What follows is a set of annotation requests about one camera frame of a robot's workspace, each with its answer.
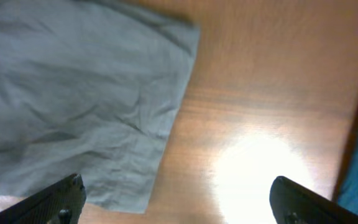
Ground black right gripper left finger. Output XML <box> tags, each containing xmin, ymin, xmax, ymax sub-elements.
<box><xmin>0</xmin><ymin>174</ymin><xmax>86</xmax><ymax>224</ymax></box>

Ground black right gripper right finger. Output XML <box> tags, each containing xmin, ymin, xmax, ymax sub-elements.
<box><xmin>269</xmin><ymin>176</ymin><xmax>358</xmax><ymax>224</ymax></box>

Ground grey shorts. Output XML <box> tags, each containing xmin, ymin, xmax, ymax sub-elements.
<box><xmin>0</xmin><ymin>0</ymin><xmax>200</xmax><ymax>213</ymax></box>

